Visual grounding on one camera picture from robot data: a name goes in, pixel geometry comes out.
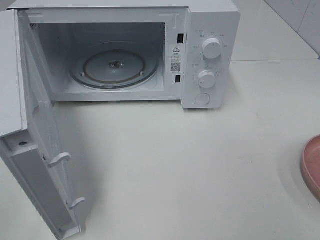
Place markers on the white timer knob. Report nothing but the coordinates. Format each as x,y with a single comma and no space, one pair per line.
206,79

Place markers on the glass microwave turntable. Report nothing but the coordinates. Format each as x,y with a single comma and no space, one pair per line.
114,65

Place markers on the white microwave oven body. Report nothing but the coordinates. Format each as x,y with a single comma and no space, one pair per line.
179,27

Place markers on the upper white power knob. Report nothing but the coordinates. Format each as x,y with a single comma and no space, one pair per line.
211,48

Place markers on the pink round plate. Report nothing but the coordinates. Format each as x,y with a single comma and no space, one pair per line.
310,166

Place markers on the round white door button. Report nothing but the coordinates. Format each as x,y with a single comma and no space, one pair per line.
202,99

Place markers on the white microwave door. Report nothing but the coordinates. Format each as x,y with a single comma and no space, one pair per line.
30,144

